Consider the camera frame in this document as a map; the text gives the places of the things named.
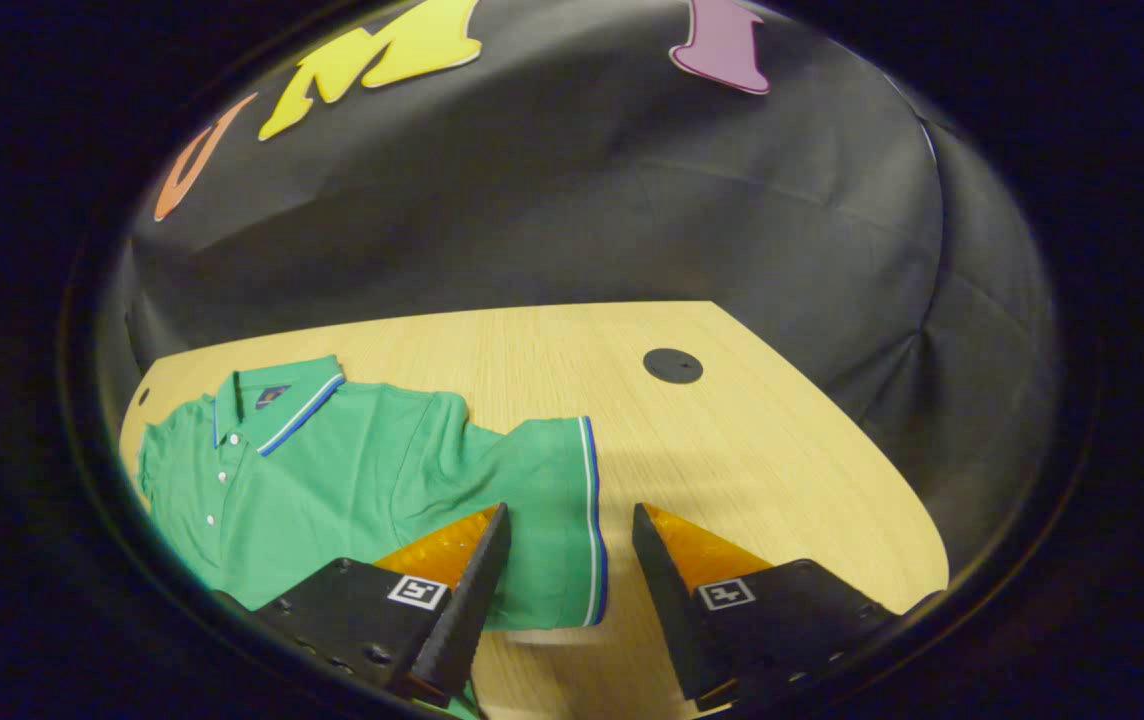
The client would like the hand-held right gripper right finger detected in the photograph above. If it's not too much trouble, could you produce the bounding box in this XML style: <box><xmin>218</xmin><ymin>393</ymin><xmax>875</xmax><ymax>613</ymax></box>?
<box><xmin>631</xmin><ymin>502</ymin><xmax>900</xmax><ymax>708</ymax></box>

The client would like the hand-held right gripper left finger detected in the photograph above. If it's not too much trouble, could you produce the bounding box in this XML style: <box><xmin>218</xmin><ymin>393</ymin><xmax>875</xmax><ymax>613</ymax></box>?
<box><xmin>215</xmin><ymin>502</ymin><xmax>514</xmax><ymax>709</ymax></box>

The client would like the green T-shirt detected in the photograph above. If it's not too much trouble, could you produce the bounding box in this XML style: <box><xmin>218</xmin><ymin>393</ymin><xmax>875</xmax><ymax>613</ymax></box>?
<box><xmin>135</xmin><ymin>354</ymin><xmax>611</xmax><ymax>720</ymax></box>

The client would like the black backdrop cloth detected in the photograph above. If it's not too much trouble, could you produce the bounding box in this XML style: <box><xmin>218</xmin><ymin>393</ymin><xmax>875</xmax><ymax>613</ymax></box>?
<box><xmin>97</xmin><ymin>0</ymin><xmax>1063</xmax><ymax>581</ymax></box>

